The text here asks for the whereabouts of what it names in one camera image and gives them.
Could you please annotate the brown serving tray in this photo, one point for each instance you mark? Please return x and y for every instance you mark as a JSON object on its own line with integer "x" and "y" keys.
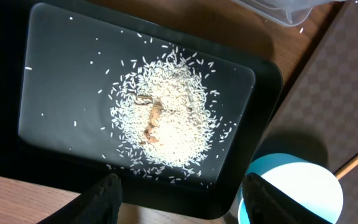
{"x": 318, "y": 119}

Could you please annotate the left wooden chopstick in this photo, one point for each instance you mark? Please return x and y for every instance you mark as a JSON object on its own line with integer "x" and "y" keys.
{"x": 347, "y": 167}

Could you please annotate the light blue small bowl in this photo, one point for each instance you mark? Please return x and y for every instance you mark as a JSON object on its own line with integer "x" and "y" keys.
{"x": 309, "y": 184}

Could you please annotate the clear plastic waste bin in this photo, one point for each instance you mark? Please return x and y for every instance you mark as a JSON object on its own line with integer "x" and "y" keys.
{"x": 287, "y": 13}

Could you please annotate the pile of white rice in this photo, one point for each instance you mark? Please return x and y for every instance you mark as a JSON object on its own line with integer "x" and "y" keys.
{"x": 172, "y": 112}

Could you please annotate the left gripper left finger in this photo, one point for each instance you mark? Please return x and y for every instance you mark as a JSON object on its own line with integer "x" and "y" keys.
{"x": 99, "y": 204}

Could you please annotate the black rectangular tray bin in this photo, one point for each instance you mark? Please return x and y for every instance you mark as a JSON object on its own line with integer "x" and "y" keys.
{"x": 248, "y": 87}

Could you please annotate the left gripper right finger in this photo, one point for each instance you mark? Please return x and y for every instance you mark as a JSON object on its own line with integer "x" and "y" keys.
{"x": 265, "y": 204}

